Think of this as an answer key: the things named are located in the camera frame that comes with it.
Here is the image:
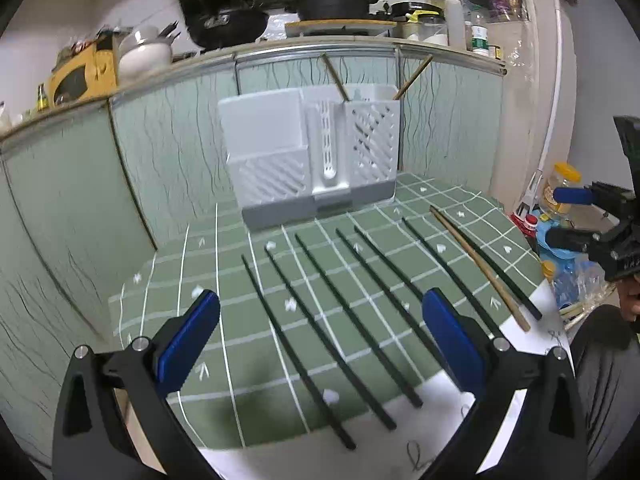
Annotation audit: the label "white wall pipe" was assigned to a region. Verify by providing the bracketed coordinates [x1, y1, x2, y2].
[536, 0, 565, 177]

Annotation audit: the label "wooden chopstick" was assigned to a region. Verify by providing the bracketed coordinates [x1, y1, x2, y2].
[320, 54, 350, 102]
[392, 55, 435, 101]
[430, 206, 531, 332]

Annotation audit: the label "blue plastic toy container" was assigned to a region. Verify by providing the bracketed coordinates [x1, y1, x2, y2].
[537, 240, 608, 311]

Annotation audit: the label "white squeeze bottle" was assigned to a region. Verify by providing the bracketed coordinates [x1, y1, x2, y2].
[445, 0, 467, 52]

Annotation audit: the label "row of black chopsticks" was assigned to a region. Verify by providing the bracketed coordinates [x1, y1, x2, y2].
[264, 246, 397, 431]

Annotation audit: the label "wooden board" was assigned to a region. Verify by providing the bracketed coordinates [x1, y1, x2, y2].
[284, 18, 397, 37]

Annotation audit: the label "clear white seasoning container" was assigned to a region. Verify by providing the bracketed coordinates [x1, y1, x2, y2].
[402, 14, 448, 47]

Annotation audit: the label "yellow countertop appliance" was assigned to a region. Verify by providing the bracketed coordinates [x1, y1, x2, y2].
[46, 41, 119, 107]

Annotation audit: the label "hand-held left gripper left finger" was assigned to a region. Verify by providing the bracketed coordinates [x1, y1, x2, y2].
[51, 289, 222, 480]

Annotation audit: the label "stack of white bowls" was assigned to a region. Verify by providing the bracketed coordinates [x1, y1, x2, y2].
[116, 26, 174, 80]

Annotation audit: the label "yellow lid jar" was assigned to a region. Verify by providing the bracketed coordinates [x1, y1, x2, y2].
[541, 162, 583, 222]

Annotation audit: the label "black wok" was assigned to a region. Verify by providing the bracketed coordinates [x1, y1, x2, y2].
[191, 6, 269, 50]

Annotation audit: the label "black cooking pot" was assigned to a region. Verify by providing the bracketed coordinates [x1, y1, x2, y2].
[286, 0, 387, 22]

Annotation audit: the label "green label plastic bottle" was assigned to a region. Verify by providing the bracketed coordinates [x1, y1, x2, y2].
[470, 6, 491, 57]

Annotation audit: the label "person's dark trousers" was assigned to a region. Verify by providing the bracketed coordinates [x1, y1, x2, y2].
[569, 304, 640, 480]

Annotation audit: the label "white plastic utensil holder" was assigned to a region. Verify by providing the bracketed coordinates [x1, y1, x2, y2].
[218, 82, 402, 232]

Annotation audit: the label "black rice cooker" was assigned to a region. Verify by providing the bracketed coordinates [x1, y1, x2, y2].
[389, 1, 445, 25]

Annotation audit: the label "red cap bottle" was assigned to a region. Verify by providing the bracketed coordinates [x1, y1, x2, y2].
[519, 211, 542, 238]

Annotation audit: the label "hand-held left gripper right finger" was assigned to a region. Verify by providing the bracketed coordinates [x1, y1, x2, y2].
[422, 289, 588, 480]

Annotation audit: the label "purple snack packet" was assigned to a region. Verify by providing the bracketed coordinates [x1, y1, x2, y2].
[488, 0, 522, 22]

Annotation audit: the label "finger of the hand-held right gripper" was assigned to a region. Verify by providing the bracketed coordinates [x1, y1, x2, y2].
[545, 226, 602, 255]
[553, 182, 632, 212]

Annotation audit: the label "green checkered tablecloth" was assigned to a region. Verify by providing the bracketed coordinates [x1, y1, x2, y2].
[107, 172, 547, 452]

